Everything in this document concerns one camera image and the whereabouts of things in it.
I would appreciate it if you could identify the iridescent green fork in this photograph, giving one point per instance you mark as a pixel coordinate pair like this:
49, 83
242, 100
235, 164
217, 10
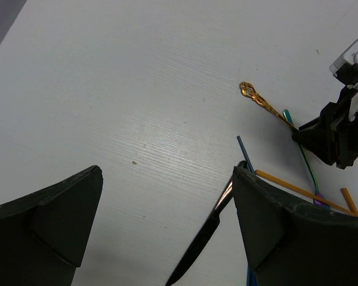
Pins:
317, 193

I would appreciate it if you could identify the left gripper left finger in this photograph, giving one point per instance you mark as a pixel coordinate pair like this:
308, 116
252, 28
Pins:
44, 235

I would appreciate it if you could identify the orange chopstick horizontal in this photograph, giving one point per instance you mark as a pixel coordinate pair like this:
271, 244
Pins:
300, 191

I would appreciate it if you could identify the black handle silver knife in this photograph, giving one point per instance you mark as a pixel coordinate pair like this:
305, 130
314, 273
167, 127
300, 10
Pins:
203, 236

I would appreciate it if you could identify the orange chopstick diagonal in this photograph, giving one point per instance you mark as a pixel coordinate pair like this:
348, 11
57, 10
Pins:
349, 201

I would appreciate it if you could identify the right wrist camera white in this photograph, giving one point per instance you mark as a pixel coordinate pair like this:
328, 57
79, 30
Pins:
342, 68

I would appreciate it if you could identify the ornate gold fork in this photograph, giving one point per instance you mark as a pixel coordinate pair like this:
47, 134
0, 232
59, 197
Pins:
247, 90

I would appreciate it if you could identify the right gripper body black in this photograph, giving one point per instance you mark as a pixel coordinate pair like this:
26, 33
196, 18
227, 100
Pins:
332, 137

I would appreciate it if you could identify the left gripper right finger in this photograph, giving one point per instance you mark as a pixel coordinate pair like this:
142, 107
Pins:
289, 241

